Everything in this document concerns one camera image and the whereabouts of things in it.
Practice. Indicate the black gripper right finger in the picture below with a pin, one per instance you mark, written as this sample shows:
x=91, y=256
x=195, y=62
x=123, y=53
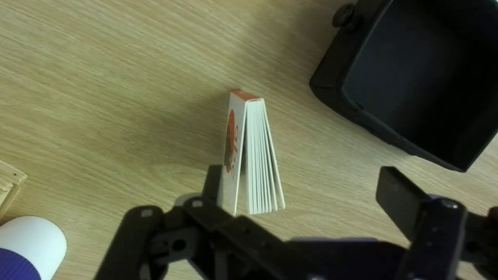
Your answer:
x=402, y=199

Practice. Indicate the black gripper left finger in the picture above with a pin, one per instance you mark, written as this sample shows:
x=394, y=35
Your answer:
x=243, y=242

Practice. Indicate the deck of cards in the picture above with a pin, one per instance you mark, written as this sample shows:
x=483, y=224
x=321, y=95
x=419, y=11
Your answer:
x=257, y=155

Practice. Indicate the black square bowl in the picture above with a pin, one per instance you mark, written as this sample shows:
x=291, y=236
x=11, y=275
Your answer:
x=414, y=77

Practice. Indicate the white cup with purple band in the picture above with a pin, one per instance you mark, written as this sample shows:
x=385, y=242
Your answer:
x=31, y=242

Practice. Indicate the wooden slat crate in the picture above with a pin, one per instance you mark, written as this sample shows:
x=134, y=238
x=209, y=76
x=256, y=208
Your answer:
x=10, y=183

